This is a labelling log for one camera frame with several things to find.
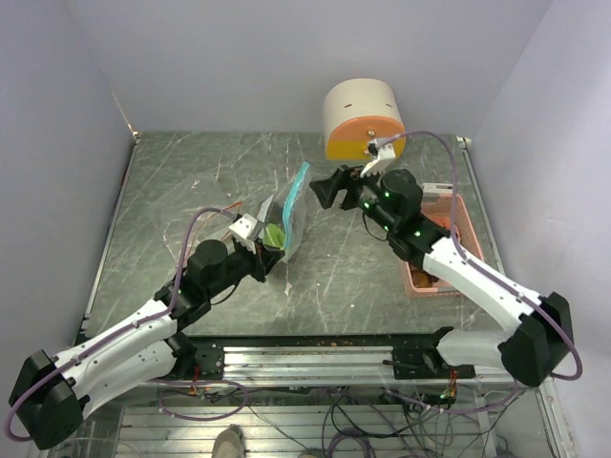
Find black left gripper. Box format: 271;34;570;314
205;236;284;298

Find aluminium rail frame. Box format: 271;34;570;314
28;328;579;458

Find blue zip top bag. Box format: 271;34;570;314
258;162;311;263

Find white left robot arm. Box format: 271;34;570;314
5;239;284;450

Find fake green vegetable piece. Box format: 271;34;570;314
263;223;285;250

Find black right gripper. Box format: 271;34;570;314
309;160;396;234

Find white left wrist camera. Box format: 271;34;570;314
228;214;263;253

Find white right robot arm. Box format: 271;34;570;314
309;166;575;387

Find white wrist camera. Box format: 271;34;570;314
360;137;396;177
228;214;263;253

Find round mini drawer cabinet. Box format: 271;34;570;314
323;78;406;161

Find fake brown longan bunch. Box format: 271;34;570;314
411;269;438;289

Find small white plastic clip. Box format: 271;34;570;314
422;183;453;197

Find orange zip top bag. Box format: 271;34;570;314
147;174;244;259

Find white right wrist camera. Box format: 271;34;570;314
360;137;396;177

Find pink perforated plastic basket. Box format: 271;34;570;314
402;195;484;298

